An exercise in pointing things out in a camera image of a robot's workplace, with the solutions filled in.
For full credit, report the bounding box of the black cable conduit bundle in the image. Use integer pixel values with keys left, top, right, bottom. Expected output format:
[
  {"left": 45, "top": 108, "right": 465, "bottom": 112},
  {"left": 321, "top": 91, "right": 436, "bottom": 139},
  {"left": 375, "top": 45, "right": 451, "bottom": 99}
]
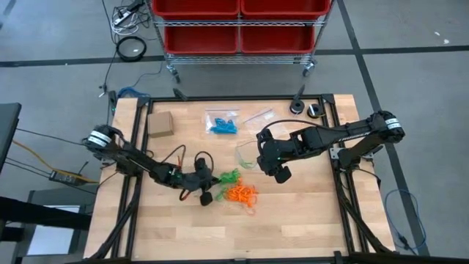
[
  {"left": 335, "top": 170, "right": 395, "bottom": 254},
  {"left": 87, "top": 172, "right": 144, "bottom": 260}
]

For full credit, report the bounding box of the black power adapter box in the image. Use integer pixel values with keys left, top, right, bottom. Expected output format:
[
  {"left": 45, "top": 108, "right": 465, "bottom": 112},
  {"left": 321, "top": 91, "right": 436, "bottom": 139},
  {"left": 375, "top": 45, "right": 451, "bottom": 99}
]
[{"left": 48, "top": 169, "right": 81, "bottom": 185}]

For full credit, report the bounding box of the small brown cardboard box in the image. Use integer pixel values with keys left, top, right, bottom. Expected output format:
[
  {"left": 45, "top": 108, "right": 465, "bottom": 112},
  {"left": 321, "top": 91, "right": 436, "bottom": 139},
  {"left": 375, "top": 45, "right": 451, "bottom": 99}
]
[{"left": 147, "top": 111, "right": 175, "bottom": 139}]

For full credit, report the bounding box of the yellow wire spool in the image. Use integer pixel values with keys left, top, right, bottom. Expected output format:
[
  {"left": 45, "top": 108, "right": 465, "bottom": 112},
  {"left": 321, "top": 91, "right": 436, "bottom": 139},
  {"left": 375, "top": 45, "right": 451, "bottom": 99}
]
[{"left": 306, "top": 103, "right": 326, "bottom": 119}]

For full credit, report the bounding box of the blue rubber band pile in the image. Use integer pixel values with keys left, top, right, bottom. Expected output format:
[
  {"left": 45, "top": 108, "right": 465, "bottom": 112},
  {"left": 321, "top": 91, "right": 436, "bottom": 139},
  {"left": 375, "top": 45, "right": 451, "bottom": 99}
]
[{"left": 210, "top": 117, "right": 239, "bottom": 135}]

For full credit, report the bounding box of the thin blue floor cable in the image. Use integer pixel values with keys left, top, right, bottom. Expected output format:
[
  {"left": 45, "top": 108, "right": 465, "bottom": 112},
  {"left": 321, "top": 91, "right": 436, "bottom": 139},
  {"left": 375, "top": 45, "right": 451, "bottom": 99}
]
[{"left": 383, "top": 188, "right": 429, "bottom": 256}]

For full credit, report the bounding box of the green rubber band pile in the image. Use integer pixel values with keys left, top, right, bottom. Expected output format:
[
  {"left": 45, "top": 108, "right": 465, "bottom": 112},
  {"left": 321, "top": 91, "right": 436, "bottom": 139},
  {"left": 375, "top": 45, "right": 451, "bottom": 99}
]
[{"left": 214, "top": 167, "right": 243, "bottom": 202}]

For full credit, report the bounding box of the black bench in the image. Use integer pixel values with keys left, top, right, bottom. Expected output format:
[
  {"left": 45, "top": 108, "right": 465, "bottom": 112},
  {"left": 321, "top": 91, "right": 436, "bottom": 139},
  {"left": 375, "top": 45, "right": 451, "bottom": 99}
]
[{"left": 0, "top": 196, "right": 93, "bottom": 243}]

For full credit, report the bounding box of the red plastic bin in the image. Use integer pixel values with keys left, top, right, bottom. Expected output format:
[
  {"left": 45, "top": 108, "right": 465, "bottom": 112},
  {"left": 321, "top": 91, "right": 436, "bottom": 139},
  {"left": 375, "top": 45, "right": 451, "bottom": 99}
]
[
  {"left": 240, "top": 0, "right": 333, "bottom": 20},
  {"left": 240, "top": 25, "right": 316, "bottom": 55},
  {"left": 151, "top": 0, "right": 241, "bottom": 20},
  {"left": 163, "top": 25, "right": 240, "bottom": 55}
]

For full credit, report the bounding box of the orange rubber band pile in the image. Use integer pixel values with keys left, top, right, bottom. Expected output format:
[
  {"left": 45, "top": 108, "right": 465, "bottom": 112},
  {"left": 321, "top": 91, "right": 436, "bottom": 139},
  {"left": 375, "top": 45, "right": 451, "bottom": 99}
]
[{"left": 224, "top": 183, "right": 259, "bottom": 216}]

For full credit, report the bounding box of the black usb hub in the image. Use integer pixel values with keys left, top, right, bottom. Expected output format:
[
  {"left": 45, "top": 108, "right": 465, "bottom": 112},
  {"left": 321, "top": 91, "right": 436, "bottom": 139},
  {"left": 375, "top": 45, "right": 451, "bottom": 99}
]
[{"left": 107, "top": 89, "right": 119, "bottom": 114}]

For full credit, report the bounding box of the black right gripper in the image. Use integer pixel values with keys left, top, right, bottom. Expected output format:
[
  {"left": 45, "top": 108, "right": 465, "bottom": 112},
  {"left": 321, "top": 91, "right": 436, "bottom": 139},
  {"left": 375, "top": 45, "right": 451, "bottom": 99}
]
[{"left": 256, "top": 128, "right": 294, "bottom": 186}]

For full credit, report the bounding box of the orange floor cable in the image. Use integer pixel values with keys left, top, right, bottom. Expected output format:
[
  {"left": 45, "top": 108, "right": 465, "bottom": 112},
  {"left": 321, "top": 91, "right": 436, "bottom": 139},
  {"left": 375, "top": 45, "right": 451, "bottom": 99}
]
[{"left": 12, "top": 139, "right": 100, "bottom": 183}]

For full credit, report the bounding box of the chrome wire shelving rack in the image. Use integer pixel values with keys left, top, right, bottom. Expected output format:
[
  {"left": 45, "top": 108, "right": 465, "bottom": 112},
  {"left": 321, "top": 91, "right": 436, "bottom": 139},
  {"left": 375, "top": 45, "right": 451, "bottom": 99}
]
[{"left": 148, "top": 0, "right": 336, "bottom": 84}]

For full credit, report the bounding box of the black aluminium table frame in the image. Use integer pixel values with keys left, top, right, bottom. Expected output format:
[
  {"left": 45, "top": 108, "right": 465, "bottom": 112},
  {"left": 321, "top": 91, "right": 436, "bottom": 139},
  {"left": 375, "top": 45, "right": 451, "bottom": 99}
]
[{"left": 106, "top": 93, "right": 371, "bottom": 264}]

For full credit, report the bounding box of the grey wire spool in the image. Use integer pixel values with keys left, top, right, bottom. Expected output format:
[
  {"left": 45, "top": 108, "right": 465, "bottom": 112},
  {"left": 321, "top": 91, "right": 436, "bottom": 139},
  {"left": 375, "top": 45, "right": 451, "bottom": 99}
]
[{"left": 289, "top": 98, "right": 306, "bottom": 115}]

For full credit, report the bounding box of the black monitor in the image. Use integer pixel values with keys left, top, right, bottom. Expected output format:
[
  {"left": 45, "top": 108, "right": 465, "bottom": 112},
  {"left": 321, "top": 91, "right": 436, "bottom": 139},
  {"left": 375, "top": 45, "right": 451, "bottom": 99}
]
[{"left": 0, "top": 102, "right": 23, "bottom": 174}]

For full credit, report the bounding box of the coiled blue cable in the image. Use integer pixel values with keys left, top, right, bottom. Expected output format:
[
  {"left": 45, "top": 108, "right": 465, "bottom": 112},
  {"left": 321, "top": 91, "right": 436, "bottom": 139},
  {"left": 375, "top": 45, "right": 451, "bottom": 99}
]
[{"left": 117, "top": 86, "right": 143, "bottom": 98}]

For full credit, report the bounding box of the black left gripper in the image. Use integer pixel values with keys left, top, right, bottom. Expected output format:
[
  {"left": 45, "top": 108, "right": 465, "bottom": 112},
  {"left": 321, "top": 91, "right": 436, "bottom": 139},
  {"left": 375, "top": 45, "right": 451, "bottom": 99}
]
[{"left": 176, "top": 157, "right": 222, "bottom": 208}]

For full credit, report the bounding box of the white power strip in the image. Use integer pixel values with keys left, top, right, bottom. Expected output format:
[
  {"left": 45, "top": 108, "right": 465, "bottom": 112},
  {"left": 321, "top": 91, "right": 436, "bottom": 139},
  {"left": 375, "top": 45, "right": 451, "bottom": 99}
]
[{"left": 111, "top": 0, "right": 151, "bottom": 36}]

